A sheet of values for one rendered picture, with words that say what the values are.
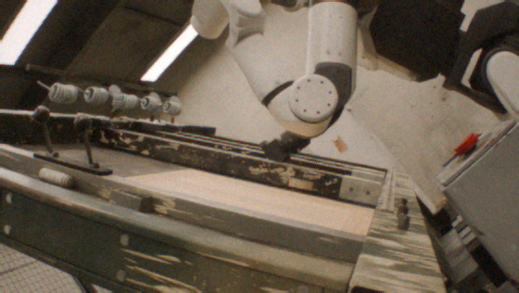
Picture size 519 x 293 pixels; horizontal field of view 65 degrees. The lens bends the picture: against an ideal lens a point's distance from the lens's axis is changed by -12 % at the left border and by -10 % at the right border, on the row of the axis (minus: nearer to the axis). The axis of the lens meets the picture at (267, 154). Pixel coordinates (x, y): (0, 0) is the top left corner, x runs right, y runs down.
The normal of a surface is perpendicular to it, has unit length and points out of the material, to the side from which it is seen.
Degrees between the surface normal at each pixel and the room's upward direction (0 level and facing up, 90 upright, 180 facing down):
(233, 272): 90
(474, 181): 90
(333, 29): 90
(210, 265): 90
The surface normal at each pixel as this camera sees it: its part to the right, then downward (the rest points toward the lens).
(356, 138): -0.32, 0.07
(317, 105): -0.02, -0.19
